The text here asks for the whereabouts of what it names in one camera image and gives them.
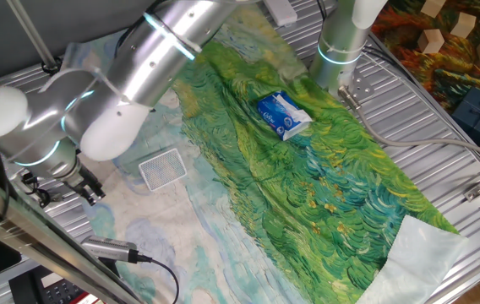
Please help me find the grey metal rod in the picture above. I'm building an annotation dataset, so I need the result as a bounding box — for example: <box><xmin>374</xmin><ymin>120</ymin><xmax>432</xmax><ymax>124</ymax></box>
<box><xmin>5</xmin><ymin>0</ymin><xmax>63</xmax><ymax>79</ymax></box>

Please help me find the green blue painted cloth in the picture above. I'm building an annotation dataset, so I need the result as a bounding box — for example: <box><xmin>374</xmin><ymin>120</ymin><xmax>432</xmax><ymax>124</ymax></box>
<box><xmin>60</xmin><ymin>3</ymin><xmax>472</xmax><ymax>304</ymax></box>

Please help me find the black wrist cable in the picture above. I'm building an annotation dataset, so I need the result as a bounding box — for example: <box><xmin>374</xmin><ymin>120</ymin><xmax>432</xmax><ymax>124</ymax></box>
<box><xmin>114</xmin><ymin>3</ymin><xmax>161</xmax><ymax>59</ymax></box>

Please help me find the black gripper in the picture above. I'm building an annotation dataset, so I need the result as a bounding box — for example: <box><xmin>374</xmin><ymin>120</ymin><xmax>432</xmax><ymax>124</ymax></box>
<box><xmin>64</xmin><ymin>166</ymin><xmax>106</xmax><ymax>207</ymax></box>

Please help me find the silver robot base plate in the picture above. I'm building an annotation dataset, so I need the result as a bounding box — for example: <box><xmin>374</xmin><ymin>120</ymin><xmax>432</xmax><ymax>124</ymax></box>
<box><xmin>335</xmin><ymin>69</ymin><xmax>375</xmax><ymax>111</ymax></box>

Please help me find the black camera cable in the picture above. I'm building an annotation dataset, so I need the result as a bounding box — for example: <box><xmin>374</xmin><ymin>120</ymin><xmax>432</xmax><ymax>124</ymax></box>
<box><xmin>136</xmin><ymin>252</ymin><xmax>181</xmax><ymax>304</ymax></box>

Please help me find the white mesh toy goal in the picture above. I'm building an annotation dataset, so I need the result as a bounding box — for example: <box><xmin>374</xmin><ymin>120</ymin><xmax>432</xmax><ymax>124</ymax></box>
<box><xmin>138</xmin><ymin>148</ymin><xmax>188</xmax><ymax>193</ymax></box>

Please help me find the blue tissue pack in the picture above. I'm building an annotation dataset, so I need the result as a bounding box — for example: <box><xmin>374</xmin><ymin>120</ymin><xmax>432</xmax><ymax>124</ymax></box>
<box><xmin>256</xmin><ymin>90</ymin><xmax>314</xmax><ymax>142</ymax></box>

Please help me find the aluminium frame beam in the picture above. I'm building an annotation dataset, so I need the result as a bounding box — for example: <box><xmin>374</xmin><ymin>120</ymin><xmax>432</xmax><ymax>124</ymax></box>
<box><xmin>0</xmin><ymin>162</ymin><xmax>139</xmax><ymax>304</ymax></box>

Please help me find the white power strip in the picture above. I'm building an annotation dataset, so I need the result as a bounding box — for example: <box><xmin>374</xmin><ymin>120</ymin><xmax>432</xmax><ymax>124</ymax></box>
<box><xmin>263</xmin><ymin>0</ymin><xmax>298</xmax><ymax>27</ymax></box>

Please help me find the orange green painted cloth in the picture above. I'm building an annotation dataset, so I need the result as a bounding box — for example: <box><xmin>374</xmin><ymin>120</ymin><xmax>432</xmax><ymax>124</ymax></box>
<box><xmin>370</xmin><ymin>0</ymin><xmax>480</xmax><ymax>115</ymax></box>

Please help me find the grey robot hose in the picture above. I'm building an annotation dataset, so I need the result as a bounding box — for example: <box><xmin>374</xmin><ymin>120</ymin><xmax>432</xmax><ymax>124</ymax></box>
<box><xmin>337</xmin><ymin>86</ymin><xmax>480</xmax><ymax>170</ymax></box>

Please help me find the grey ribbed camera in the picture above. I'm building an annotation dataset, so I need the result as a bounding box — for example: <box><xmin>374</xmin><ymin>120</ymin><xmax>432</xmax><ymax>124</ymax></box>
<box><xmin>80</xmin><ymin>235</ymin><xmax>153</xmax><ymax>265</ymax></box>

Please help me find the black desk phone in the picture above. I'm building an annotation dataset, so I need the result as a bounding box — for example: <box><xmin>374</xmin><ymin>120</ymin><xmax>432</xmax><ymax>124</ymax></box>
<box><xmin>8</xmin><ymin>265</ymin><xmax>87</xmax><ymax>304</ymax></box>

